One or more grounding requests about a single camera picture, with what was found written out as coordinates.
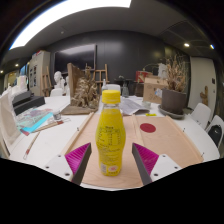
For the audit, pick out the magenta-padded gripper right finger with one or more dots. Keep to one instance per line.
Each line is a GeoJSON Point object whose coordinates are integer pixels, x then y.
{"type": "Point", "coordinates": [146, 158]}

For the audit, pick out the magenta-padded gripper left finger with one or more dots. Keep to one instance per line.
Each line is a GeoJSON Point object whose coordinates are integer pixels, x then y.
{"type": "Point", "coordinates": [78, 156]}

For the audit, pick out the yellow drink bottle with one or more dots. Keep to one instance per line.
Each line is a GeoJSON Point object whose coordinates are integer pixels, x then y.
{"type": "Point", "coordinates": [110, 133]}

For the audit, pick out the light wooden work board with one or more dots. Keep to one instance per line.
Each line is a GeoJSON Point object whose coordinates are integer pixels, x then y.
{"type": "Point", "coordinates": [166, 143]}

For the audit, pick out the flat round red coaster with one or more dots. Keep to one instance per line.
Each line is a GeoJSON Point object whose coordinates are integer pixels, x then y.
{"type": "Point", "coordinates": [148, 128]}

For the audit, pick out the wooden paintbrush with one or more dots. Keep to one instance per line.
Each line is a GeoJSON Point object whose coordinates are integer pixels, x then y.
{"type": "Point", "coordinates": [31, 145]}
{"type": "Point", "coordinates": [46, 126]}

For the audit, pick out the small yellow tag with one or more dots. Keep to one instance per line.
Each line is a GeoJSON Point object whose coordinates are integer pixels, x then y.
{"type": "Point", "coordinates": [150, 114]}

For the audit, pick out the small paint jar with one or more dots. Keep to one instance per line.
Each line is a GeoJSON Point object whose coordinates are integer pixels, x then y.
{"type": "Point", "coordinates": [57, 115]}

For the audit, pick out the printed paper sheet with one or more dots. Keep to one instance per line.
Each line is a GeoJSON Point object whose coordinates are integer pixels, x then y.
{"type": "Point", "coordinates": [128, 106]}

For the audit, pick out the colourful painting sheet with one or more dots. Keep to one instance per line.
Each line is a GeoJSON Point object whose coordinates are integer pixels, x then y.
{"type": "Point", "coordinates": [33, 120]}

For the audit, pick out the dried plant in grey pot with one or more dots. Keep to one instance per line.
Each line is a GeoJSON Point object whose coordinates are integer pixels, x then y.
{"type": "Point", "coordinates": [173, 100]}

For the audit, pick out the golden-brown sculpture on wooden base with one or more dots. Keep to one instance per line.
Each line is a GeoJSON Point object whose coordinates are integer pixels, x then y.
{"type": "Point", "coordinates": [86, 91]}

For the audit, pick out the cardboard box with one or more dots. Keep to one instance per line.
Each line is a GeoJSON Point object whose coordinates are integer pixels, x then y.
{"type": "Point", "coordinates": [151, 91]}

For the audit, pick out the white plastic chair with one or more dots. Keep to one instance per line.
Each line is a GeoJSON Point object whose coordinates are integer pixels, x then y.
{"type": "Point", "coordinates": [56, 92]}
{"type": "Point", "coordinates": [113, 87]}
{"type": "Point", "coordinates": [201, 115]}
{"type": "Point", "coordinates": [216, 120]}

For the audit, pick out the black flat box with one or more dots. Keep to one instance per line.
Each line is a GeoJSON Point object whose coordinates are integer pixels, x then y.
{"type": "Point", "coordinates": [31, 104]}
{"type": "Point", "coordinates": [21, 97]}

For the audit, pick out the white plaster bust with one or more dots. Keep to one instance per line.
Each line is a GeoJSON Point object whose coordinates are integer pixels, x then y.
{"type": "Point", "coordinates": [67, 86]}
{"type": "Point", "coordinates": [58, 79]}

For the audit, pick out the grey glass jar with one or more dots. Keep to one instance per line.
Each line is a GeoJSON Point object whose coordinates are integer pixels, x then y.
{"type": "Point", "coordinates": [125, 90]}

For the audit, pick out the black backpack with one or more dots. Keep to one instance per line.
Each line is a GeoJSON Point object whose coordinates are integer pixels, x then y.
{"type": "Point", "coordinates": [215, 134]}

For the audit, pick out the clear spray bottle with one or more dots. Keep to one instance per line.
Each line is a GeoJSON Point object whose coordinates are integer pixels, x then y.
{"type": "Point", "coordinates": [104, 86]}

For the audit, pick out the white canvas panel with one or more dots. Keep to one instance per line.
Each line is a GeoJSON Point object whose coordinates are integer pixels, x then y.
{"type": "Point", "coordinates": [8, 121]}

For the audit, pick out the wooden easel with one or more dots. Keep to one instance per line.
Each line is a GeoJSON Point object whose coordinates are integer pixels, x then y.
{"type": "Point", "coordinates": [46, 81]}
{"type": "Point", "coordinates": [101, 75]}

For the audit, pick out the red box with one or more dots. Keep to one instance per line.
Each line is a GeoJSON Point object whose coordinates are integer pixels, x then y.
{"type": "Point", "coordinates": [142, 76]}

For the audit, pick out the wooden figure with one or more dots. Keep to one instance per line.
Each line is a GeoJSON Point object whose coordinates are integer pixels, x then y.
{"type": "Point", "coordinates": [204, 96]}

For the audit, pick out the white wrapped object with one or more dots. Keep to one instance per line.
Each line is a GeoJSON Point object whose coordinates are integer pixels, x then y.
{"type": "Point", "coordinates": [162, 70]}

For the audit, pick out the white cabinet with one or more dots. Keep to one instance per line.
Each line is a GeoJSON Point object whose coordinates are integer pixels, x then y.
{"type": "Point", "coordinates": [38, 73]}

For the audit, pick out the ceiling spotlights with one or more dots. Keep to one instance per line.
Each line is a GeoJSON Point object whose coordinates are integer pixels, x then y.
{"type": "Point", "coordinates": [186, 44]}

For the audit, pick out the long ceiling light strip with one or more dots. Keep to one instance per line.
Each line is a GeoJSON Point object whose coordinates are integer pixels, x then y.
{"type": "Point", "coordinates": [66, 11]}

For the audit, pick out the black wall screen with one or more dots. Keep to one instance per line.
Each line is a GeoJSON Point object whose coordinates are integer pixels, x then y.
{"type": "Point", "coordinates": [75, 58]}

